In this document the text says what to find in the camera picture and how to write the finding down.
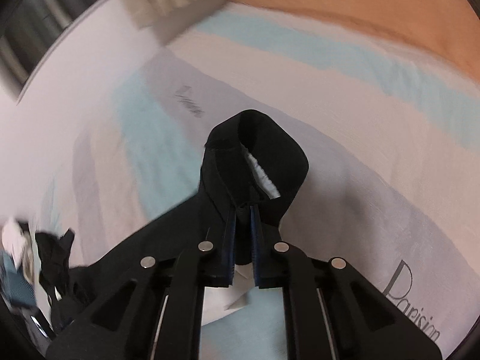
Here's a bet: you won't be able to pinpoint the bed with striped sheet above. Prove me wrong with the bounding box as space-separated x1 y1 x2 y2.
0 1 480 360

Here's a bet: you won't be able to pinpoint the folded white clothes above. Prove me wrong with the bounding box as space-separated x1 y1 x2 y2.
1 217 31 265

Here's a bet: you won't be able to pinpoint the black and white jacket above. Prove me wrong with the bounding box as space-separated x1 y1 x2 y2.
35 109 310 331

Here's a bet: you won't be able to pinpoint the blue suitcase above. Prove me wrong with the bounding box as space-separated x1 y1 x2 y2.
0 250 37 309

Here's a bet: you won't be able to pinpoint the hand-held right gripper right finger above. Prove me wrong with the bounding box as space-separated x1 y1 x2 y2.
249 203 442 360

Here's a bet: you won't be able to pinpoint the dark framed window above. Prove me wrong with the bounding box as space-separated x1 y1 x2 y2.
0 0 115 103

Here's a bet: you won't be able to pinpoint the wooden headboard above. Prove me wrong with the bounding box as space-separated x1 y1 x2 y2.
224 0 478 80

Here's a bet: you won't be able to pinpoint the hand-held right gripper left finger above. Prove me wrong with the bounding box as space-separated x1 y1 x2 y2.
46 203 239 360

